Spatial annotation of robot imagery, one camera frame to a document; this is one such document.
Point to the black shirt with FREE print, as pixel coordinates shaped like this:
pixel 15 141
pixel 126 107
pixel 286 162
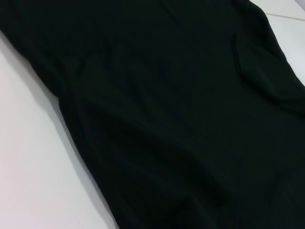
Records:
pixel 166 107

